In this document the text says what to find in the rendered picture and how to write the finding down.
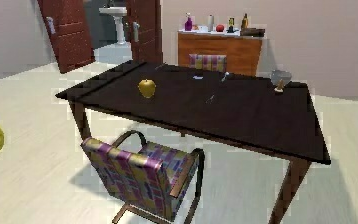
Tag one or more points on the dark brown dining table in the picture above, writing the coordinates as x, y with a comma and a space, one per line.
220, 110

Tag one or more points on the silver fork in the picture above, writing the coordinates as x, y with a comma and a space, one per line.
210, 98

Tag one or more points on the silver knife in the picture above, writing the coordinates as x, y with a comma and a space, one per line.
197, 77

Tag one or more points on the yellow apple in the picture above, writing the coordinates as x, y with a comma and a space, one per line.
147, 88

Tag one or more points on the purple yellow checked chair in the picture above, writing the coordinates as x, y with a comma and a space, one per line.
207, 62
147, 176

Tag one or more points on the silver spoon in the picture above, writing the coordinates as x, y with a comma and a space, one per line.
225, 76

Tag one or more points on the orange wooden cupboard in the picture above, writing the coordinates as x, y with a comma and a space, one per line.
220, 50

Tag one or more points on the dark red room door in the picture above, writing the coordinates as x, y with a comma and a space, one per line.
147, 30
68, 33

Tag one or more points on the purple spray bottle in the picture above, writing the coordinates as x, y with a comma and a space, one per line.
188, 23

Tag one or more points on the red tomato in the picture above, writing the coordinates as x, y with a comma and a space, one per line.
220, 28

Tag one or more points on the white paper roll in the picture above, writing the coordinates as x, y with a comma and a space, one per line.
210, 23

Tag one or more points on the yellow black bottle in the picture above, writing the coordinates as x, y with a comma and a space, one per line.
231, 25

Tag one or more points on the tan pepper shaker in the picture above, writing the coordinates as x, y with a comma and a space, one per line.
279, 87

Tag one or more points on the clear glass bowl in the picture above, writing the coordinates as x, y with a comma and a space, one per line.
281, 76

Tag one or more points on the dark brown flat pan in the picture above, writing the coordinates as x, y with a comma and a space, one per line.
252, 32

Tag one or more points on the brown glass bottle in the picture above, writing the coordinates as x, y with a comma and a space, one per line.
244, 21

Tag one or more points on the white pedestal sink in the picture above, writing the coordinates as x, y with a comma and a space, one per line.
117, 20

